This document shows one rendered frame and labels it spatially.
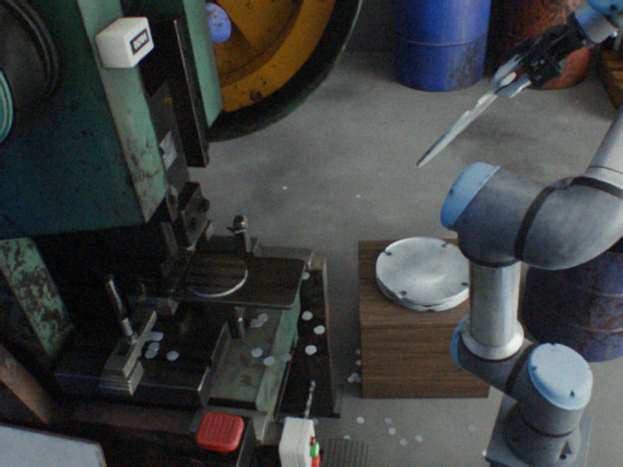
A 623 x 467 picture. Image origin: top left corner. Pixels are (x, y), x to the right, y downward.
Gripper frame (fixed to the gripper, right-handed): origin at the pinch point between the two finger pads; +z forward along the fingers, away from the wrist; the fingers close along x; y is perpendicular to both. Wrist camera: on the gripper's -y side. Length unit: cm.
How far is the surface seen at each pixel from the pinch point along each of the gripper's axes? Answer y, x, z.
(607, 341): -32, 93, 39
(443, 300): -1, 41, 51
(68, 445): 86, -7, 73
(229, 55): 16, -43, 34
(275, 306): 52, 0, 36
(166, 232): 58, -24, 37
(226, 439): 79, 7, 33
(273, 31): 12.8, -39.7, 23.8
